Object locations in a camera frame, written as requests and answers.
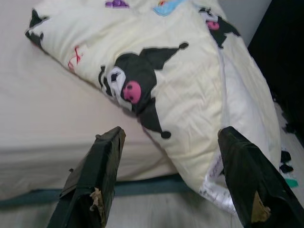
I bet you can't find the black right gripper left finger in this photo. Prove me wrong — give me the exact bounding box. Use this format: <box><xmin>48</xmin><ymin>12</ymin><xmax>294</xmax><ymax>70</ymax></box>
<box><xmin>46</xmin><ymin>126</ymin><xmax>126</xmax><ymax>228</ymax></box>

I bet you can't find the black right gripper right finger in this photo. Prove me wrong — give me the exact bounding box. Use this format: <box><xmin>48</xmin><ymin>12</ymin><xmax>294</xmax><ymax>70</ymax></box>
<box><xmin>217</xmin><ymin>125</ymin><xmax>304</xmax><ymax>228</ymax></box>

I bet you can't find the cream cartoon print quilt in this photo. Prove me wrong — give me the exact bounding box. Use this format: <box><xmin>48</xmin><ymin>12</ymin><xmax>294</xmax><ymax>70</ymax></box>
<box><xmin>25</xmin><ymin>0</ymin><xmax>282</xmax><ymax>214</ymax></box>

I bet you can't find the mattress with white sheet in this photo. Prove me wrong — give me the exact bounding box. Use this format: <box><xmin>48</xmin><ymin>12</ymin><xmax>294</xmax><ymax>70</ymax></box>
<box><xmin>0</xmin><ymin>0</ymin><xmax>182</xmax><ymax>201</ymax></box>

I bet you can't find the black wardrobe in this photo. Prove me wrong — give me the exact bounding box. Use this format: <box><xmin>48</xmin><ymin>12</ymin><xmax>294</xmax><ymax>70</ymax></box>
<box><xmin>247</xmin><ymin>0</ymin><xmax>304</xmax><ymax>133</ymax></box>

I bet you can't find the teal bed frame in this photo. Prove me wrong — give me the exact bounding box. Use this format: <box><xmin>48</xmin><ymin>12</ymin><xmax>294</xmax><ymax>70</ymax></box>
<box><xmin>0</xmin><ymin>174</ymin><xmax>193</xmax><ymax>209</ymax></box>

